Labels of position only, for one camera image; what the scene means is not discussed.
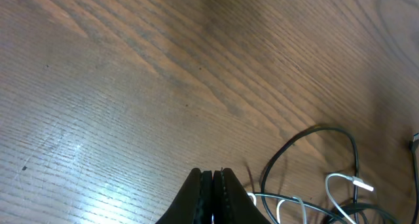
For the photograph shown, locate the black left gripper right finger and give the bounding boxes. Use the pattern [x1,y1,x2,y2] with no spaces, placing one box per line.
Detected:
[212,168,270,224]

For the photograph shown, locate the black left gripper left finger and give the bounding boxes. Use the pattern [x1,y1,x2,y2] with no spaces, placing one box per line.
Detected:
[156,168,213,224]

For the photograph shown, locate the white usb cable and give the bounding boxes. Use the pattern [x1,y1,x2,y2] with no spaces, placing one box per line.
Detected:
[247,172,375,224]

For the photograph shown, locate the black usb cable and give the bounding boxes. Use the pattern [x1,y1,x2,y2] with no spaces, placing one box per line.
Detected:
[260,125,419,224]

